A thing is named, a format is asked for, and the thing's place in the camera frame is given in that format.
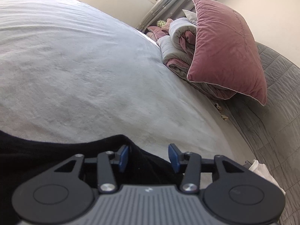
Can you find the white folded garment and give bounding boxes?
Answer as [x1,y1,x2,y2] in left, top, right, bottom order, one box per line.
[249,160,286,195]

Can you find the grey bed sheet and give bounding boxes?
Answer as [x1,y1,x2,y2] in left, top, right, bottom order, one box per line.
[1,0,255,164]

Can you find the grey quilted headboard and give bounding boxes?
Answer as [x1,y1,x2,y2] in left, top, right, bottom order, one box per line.
[219,43,299,224]

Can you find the black t-shirt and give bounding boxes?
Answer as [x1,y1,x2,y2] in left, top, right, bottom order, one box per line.
[0,129,181,225]

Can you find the pink velvet pillow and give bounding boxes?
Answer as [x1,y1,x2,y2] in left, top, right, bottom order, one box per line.
[187,0,267,106]

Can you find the small hair tie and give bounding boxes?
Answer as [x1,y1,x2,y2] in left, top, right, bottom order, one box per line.
[214,103,230,122]

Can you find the folded grey pink quilt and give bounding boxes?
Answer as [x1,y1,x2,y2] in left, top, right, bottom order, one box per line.
[146,10,236,100]

